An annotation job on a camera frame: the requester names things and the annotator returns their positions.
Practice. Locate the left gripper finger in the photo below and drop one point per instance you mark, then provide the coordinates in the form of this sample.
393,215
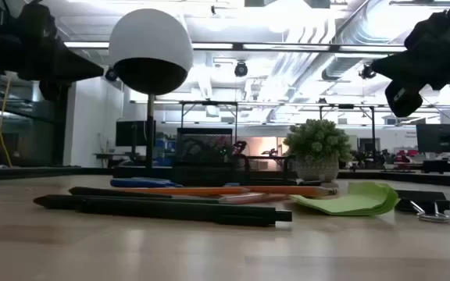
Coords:
68,54
68,72

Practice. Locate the orange pencil with eraser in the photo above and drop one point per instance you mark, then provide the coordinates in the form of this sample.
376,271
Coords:
193,191

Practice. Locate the black mesh desk organizer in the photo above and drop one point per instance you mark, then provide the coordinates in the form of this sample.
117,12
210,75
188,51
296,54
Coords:
205,148

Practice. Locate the white globe table lamp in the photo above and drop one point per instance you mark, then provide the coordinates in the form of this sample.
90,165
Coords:
151,39

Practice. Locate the green sticky note pad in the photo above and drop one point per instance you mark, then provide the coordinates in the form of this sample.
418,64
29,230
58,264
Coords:
350,205

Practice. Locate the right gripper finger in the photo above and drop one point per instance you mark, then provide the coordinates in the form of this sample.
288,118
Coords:
398,60
393,74

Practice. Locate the black metal gantry frame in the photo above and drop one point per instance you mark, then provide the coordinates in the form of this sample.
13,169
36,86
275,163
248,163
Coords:
346,106
209,103

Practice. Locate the black aluminium table frame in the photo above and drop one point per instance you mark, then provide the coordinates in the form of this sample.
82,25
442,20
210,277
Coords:
33,171

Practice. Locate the light tan pencil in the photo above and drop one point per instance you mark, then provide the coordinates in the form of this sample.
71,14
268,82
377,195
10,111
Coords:
252,198

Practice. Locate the black pen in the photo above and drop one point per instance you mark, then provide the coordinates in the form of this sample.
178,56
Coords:
178,214
57,201
104,191

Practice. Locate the green potted plant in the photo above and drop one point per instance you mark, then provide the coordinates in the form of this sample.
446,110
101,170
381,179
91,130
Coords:
318,140

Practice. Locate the black ceiling spotlight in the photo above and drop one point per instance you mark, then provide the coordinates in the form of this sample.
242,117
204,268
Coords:
241,70
366,73
111,74

